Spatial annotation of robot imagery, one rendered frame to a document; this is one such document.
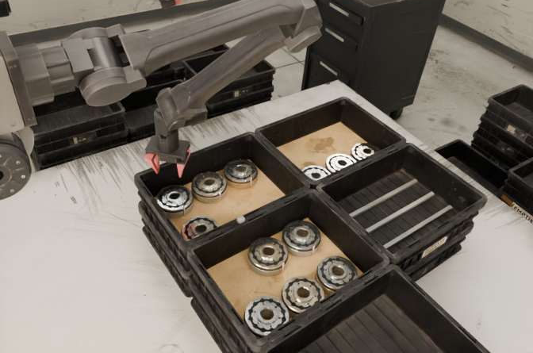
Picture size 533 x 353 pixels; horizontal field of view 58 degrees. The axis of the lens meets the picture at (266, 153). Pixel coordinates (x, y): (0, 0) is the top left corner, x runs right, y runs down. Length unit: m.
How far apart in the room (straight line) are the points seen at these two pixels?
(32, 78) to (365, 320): 0.88
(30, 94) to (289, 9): 0.43
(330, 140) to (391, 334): 0.72
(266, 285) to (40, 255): 0.67
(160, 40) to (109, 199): 0.91
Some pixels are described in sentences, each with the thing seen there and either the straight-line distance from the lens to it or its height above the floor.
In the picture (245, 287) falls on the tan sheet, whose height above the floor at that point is 0.83.
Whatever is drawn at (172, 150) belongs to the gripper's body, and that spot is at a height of 1.05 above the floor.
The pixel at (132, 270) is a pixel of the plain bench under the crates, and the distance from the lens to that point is 1.43.
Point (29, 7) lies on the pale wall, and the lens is 4.08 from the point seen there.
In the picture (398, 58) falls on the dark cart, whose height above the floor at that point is 0.53.
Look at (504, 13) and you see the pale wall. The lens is 4.57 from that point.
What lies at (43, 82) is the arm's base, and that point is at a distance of 0.76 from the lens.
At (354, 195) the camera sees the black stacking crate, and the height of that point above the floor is 0.83.
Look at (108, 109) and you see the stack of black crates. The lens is 2.40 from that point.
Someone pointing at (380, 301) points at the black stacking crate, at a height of 0.83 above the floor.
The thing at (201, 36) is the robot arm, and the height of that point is 1.48.
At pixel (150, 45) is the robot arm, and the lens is 0.80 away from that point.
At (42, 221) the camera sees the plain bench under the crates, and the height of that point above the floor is 0.70.
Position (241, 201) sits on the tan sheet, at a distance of 1.41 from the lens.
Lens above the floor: 1.84
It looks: 40 degrees down
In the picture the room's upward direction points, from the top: 5 degrees clockwise
